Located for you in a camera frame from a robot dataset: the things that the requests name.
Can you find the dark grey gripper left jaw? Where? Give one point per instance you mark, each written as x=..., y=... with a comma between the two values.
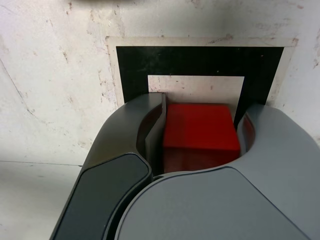
x=107, y=155

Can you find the red cube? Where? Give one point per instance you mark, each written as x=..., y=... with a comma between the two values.
x=200, y=127

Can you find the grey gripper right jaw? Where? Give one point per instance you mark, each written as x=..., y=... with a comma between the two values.
x=212, y=207

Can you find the black tape square outline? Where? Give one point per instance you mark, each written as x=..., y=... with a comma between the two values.
x=175, y=60

